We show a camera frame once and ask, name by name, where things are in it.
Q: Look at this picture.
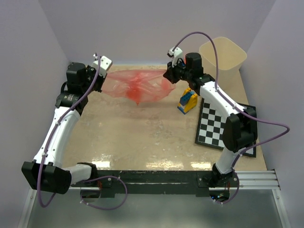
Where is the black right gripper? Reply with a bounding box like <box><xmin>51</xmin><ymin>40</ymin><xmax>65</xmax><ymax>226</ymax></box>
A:
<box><xmin>164</xmin><ymin>58</ymin><xmax>192</xmax><ymax>84</ymax></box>

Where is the red plastic trash bag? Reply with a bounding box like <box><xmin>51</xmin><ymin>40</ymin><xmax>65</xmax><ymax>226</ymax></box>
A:
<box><xmin>102</xmin><ymin>69</ymin><xmax>176</xmax><ymax>104</ymax></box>

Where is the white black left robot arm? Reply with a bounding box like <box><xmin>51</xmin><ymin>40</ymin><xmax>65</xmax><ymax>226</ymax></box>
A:
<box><xmin>21</xmin><ymin>57</ymin><xmax>112</xmax><ymax>194</ymax></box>

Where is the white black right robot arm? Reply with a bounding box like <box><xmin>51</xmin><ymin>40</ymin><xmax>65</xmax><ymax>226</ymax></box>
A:
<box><xmin>163</xmin><ymin>50</ymin><xmax>257</xmax><ymax>187</ymax></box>

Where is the cream plastic trash bin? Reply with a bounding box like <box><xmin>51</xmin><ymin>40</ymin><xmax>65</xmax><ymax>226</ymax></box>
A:
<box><xmin>199</xmin><ymin>37</ymin><xmax>247</xmax><ymax>90</ymax></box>

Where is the yellow blue toy block stack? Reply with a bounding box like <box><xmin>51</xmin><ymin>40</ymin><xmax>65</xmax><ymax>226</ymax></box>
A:
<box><xmin>177</xmin><ymin>87</ymin><xmax>198</xmax><ymax>114</ymax></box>

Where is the black white checkerboard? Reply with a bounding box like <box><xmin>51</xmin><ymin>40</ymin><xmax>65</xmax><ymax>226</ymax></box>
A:
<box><xmin>194</xmin><ymin>97</ymin><xmax>257</xmax><ymax>158</ymax></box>

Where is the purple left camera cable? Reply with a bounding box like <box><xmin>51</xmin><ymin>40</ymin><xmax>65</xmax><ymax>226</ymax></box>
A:
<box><xmin>38</xmin><ymin>52</ymin><xmax>128</xmax><ymax>211</ymax></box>

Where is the purple camera cable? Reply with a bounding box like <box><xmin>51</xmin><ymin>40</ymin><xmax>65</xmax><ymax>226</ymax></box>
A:
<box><xmin>38</xmin><ymin>52</ymin><xmax>128</xmax><ymax>211</ymax></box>
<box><xmin>174</xmin><ymin>31</ymin><xmax>290</xmax><ymax>205</ymax></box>

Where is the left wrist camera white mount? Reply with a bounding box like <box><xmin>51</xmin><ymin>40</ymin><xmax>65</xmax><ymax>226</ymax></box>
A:
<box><xmin>91</xmin><ymin>53</ymin><xmax>113</xmax><ymax>78</ymax></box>

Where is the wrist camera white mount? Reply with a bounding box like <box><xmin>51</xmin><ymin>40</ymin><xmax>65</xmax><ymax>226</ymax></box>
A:
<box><xmin>91</xmin><ymin>53</ymin><xmax>113</xmax><ymax>78</ymax></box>
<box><xmin>167</xmin><ymin>47</ymin><xmax>183</xmax><ymax>67</ymax></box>

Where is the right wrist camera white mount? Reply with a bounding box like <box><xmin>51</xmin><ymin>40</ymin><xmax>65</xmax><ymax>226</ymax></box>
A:
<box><xmin>167</xmin><ymin>47</ymin><xmax>183</xmax><ymax>67</ymax></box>

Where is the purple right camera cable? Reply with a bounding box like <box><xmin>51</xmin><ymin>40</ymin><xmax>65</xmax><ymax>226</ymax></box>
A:
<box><xmin>174</xmin><ymin>31</ymin><xmax>290</xmax><ymax>205</ymax></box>

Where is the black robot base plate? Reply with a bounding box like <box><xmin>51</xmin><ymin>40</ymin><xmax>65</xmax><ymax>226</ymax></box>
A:
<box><xmin>70</xmin><ymin>170</ymin><xmax>240</xmax><ymax>199</ymax></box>

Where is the aluminium frame rail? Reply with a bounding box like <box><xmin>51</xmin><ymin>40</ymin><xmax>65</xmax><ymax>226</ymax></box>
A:
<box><xmin>18</xmin><ymin>62</ymin><xmax>292</xmax><ymax>228</ymax></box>

